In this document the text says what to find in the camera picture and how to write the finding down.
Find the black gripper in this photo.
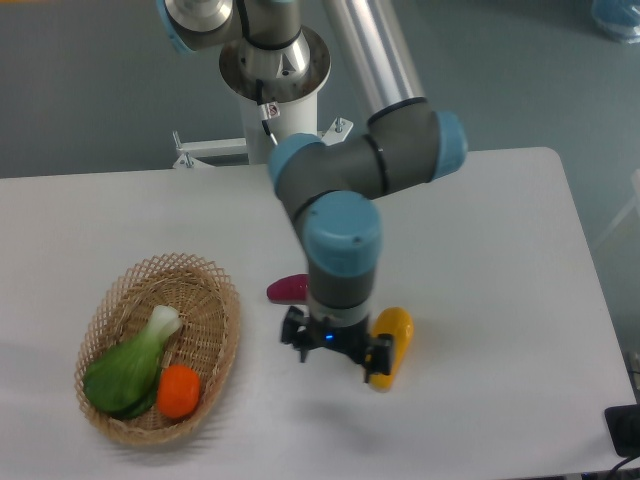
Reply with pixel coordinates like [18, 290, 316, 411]
[280, 306, 394, 383]

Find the orange toy fruit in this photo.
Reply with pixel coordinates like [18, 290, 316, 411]
[156, 365, 200, 419]

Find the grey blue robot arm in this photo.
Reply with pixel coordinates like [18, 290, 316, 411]
[156, 1, 467, 381]

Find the woven wicker basket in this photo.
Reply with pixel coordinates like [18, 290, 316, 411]
[74, 253, 240, 446]

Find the yellow mango toy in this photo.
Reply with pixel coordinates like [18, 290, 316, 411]
[368, 307, 414, 392]

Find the purple sweet potato toy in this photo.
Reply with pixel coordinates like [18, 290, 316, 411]
[266, 274, 308, 304]

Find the green bok choy toy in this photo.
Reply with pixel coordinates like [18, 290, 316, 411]
[83, 305, 182, 419]

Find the black device at edge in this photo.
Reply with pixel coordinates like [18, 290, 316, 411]
[604, 404, 639, 457]

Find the blue plastic bag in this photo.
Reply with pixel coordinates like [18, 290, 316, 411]
[591, 0, 639, 44]

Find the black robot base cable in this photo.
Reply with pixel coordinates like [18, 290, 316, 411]
[255, 78, 281, 147]

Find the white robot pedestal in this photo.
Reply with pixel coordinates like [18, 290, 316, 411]
[173, 26, 354, 169]

